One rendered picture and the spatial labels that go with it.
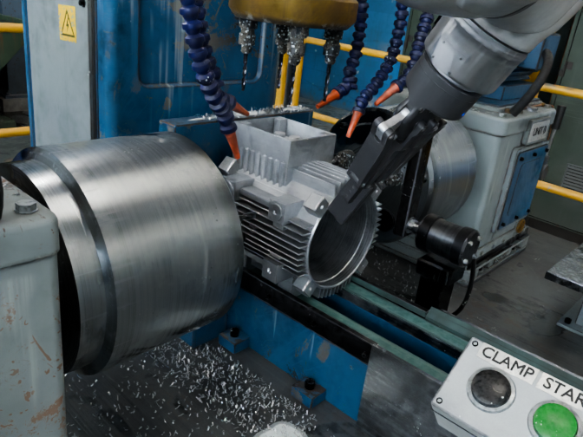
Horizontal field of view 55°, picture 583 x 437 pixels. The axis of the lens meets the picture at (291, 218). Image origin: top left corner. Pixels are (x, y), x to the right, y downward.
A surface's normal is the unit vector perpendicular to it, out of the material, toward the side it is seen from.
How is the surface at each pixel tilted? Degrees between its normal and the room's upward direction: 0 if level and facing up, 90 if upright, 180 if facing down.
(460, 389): 36
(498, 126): 90
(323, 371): 90
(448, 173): 73
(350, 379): 90
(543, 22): 130
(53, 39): 90
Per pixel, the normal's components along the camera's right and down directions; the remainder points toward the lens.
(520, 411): -0.31, -0.62
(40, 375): 0.73, 0.33
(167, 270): 0.74, 0.12
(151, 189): 0.55, -0.50
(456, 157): 0.70, -0.14
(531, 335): 0.11, -0.92
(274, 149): -0.69, 0.20
